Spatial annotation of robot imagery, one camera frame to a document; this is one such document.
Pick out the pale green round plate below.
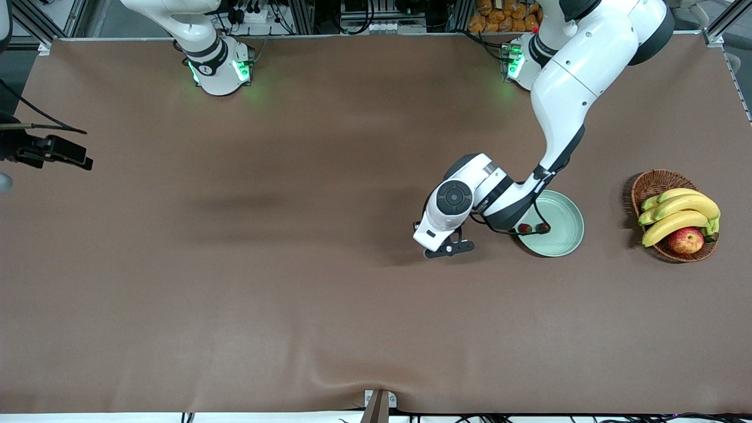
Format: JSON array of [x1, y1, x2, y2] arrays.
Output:
[[516, 189, 586, 258]]

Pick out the brown table cover mat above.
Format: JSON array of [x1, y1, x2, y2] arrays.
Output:
[[0, 32, 752, 415]]

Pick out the brown wicker basket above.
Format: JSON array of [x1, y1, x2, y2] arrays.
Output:
[[630, 169, 719, 263]]

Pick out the white connector block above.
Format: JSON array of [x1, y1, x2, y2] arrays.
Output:
[[364, 21, 427, 35]]

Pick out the orange bread pile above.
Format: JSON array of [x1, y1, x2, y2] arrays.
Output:
[[468, 0, 545, 33]]

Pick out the red apple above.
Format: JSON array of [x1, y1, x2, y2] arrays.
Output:
[[667, 227, 705, 256]]

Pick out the white power strip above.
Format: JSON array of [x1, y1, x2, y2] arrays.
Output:
[[232, 6, 271, 24]]

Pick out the aluminium frame strut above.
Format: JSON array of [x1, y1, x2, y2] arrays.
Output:
[[702, 0, 752, 124], [11, 0, 89, 51]]

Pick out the dark brown stand post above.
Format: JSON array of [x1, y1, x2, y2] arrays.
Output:
[[360, 390, 391, 423]]

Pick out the silver table edge rail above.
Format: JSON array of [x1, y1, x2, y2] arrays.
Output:
[[35, 32, 723, 41]]

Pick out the aluminium frame post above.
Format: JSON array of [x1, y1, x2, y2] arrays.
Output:
[[291, 0, 315, 35], [448, 0, 471, 33]]

